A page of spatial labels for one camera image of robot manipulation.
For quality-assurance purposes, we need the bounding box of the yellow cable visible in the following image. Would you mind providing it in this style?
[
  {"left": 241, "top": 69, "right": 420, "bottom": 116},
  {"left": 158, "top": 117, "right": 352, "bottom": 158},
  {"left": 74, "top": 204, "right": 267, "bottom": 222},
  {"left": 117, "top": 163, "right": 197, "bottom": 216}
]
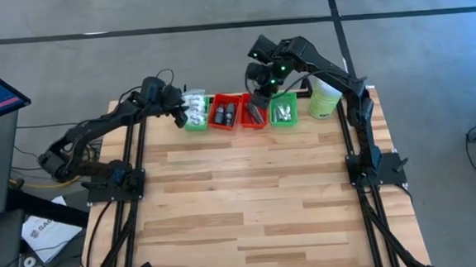
[{"left": 9, "top": 174, "right": 83, "bottom": 192}]

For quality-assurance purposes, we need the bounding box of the white printed booklet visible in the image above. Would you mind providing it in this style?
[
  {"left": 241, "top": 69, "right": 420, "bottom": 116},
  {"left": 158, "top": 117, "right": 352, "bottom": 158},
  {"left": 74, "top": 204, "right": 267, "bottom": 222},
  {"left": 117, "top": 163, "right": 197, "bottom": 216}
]
[{"left": 18, "top": 194, "right": 85, "bottom": 266}]

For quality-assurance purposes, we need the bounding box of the black aluminium table frame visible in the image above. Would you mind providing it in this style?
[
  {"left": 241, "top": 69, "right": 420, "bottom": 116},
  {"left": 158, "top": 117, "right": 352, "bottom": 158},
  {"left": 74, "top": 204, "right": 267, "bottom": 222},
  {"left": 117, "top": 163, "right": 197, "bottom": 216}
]
[{"left": 67, "top": 69, "right": 436, "bottom": 267}]

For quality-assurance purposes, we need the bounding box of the green plastic basket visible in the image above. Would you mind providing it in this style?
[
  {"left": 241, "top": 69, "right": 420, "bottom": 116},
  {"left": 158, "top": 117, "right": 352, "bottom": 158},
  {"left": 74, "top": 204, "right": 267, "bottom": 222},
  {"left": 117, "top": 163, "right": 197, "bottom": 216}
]
[
  {"left": 268, "top": 89, "right": 301, "bottom": 129},
  {"left": 180, "top": 94, "right": 213, "bottom": 133}
]

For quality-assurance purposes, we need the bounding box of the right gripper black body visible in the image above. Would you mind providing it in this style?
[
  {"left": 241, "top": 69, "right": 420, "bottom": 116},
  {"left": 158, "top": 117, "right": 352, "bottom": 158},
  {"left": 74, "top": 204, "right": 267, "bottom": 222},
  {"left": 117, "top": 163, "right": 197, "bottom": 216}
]
[{"left": 262, "top": 53, "right": 298, "bottom": 96}]

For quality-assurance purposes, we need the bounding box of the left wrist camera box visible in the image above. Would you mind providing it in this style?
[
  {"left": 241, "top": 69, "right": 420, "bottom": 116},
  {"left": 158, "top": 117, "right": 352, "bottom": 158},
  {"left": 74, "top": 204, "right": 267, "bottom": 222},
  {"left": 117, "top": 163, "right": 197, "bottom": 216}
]
[{"left": 140, "top": 75, "right": 166, "bottom": 102}]

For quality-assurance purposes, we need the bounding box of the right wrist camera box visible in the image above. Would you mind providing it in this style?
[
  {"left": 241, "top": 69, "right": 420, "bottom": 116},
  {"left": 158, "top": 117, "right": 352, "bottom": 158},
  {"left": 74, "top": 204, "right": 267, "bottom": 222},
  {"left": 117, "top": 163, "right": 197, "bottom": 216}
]
[{"left": 245, "top": 60, "right": 270, "bottom": 88}]

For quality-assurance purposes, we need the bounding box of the red plastic basket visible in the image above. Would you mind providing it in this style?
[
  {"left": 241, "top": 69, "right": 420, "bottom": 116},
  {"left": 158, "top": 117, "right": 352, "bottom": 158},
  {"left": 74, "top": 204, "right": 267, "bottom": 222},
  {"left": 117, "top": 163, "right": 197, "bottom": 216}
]
[
  {"left": 238, "top": 91, "right": 272, "bottom": 131},
  {"left": 207, "top": 92, "right": 244, "bottom": 133}
]

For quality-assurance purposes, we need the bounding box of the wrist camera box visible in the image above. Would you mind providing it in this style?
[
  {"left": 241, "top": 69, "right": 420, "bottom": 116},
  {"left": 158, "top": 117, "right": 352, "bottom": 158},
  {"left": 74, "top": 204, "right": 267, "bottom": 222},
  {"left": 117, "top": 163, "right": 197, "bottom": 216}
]
[
  {"left": 245, "top": 60, "right": 270, "bottom": 88},
  {"left": 140, "top": 75, "right": 166, "bottom": 102}
]

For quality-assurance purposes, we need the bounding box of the black shelf board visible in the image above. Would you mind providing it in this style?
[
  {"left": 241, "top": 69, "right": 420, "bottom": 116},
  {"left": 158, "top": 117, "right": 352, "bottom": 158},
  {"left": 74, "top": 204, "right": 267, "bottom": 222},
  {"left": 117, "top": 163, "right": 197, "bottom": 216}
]
[{"left": 4, "top": 183, "right": 90, "bottom": 232}]

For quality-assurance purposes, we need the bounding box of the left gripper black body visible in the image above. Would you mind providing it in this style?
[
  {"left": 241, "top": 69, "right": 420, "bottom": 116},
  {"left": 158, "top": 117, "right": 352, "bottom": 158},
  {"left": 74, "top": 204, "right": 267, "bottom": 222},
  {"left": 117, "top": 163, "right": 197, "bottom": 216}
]
[{"left": 158, "top": 83, "right": 187, "bottom": 113}]

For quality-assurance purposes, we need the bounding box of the disinfecting wipes canister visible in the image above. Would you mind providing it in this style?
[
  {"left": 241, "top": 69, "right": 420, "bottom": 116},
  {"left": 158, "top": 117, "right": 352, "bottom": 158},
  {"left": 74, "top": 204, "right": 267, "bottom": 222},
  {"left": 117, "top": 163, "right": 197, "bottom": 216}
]
[{"left": 305, "top": 74, "right": 345, "bottom": 121}]

